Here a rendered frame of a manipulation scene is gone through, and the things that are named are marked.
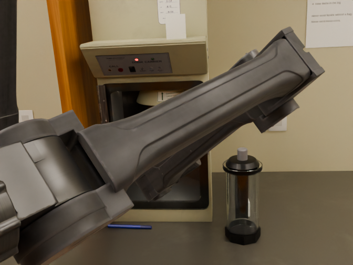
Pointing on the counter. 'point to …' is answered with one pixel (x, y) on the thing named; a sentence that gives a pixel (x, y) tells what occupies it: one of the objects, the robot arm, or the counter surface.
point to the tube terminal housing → (142, 214)
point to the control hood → (115, 44)
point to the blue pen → (130, 226)
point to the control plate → (109, 62)
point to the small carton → (175, 26)
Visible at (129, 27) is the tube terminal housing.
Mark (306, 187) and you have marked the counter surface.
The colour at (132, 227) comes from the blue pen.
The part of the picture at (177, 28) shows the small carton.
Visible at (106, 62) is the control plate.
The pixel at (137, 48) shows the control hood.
